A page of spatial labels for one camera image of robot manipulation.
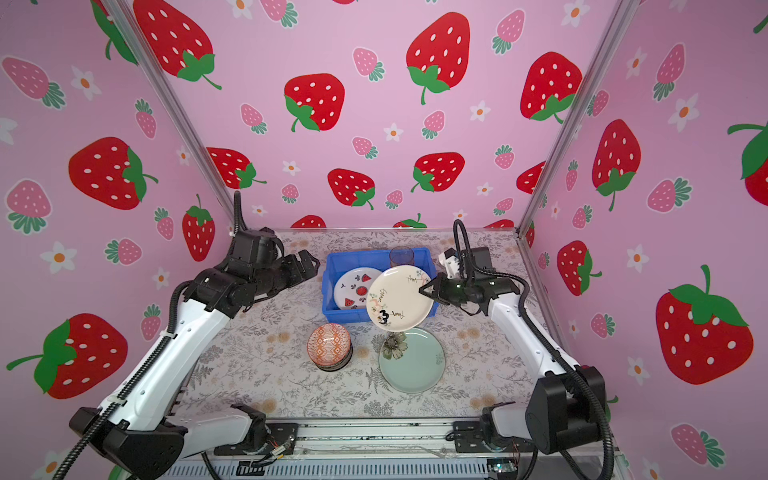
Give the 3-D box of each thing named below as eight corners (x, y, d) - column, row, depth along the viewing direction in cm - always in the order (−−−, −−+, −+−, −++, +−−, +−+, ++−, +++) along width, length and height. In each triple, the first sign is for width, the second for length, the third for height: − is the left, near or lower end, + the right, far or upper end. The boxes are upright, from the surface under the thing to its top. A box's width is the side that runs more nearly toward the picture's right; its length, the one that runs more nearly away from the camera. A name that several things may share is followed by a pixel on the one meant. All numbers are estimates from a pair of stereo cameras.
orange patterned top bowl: (313, 371, 87) (304, 356, 78) (319, 340, 93) (310, 323, 84) (350, 371, 87) (344, 356, 78) (353, 340, 93) (348, 323, 84)
